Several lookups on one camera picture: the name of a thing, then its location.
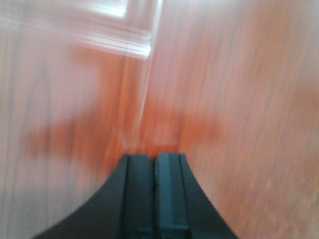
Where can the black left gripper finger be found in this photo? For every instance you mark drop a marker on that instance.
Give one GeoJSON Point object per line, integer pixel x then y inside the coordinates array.
{"type": "Point", "coordinates": [123, 208]}

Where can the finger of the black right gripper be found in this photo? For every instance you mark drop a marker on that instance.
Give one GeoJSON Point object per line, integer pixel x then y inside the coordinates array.
{"type": "Point", "coordinates": [183, 211]}

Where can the brown wooden door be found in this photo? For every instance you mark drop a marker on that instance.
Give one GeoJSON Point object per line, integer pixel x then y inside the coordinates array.
{"type": "Point", "coordinates": [233, 84]}

